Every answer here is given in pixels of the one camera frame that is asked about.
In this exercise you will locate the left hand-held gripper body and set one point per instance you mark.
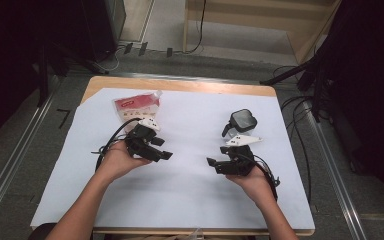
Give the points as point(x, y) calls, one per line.
point(140, 143)

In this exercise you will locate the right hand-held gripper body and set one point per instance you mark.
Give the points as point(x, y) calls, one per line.
point(238, 163)

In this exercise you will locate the glass jar with black lid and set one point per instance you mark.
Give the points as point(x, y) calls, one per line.
point(243, 120)

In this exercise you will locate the red and white spout pouch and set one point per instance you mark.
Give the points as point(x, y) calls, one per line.
point(136, 103)

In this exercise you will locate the person's right hand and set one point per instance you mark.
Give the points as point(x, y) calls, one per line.
point(255, 185)

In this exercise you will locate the person's left hand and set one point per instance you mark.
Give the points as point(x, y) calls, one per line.
point(116, 161)

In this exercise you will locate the wooden table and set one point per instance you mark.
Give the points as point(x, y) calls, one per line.
point(180, 85)

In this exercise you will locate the black tape strip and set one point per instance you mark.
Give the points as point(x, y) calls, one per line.
point(143, 48)
point(128, 48)
point(169, 52)

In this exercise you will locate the black metal stand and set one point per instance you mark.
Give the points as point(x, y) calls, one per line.
point(43, 76)
point(290, 73)

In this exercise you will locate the dark cabinet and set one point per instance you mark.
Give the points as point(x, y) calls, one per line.
point(115, 20)

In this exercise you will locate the black stool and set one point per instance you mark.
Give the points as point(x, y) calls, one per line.
point(45, 231)

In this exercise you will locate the tan floor tape strip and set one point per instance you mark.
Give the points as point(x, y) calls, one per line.
point(380, 216)

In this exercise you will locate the black curtain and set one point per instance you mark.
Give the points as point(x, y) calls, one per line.
point(6, 66)
point(373, 83)

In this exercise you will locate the metal floor rail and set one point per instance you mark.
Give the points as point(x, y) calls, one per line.
point(340, 193)
point(13, 160)
point(180, 77)

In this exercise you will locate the light wooden frame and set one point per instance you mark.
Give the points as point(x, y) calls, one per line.
point(246, 20)

